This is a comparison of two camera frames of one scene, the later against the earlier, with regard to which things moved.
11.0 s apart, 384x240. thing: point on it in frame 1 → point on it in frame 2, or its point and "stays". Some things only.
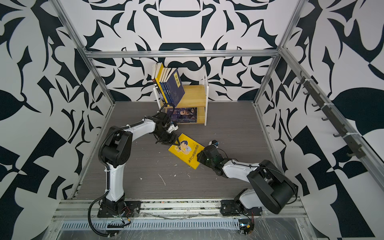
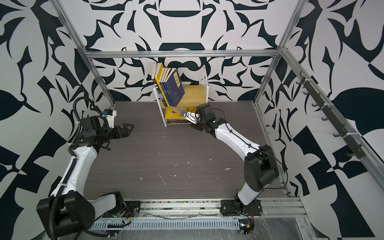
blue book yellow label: x=165 y=86 stays
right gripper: x=201 y=157 → x=197 y=127
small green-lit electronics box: x=245 y=226 stays
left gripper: x=173 y=140 → x=124 y=134
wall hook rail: x=331 y=115 stays
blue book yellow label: x=175 y=88 stays
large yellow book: x=158 y=79 stays
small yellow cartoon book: x=187 y=149 → x=174 y=113
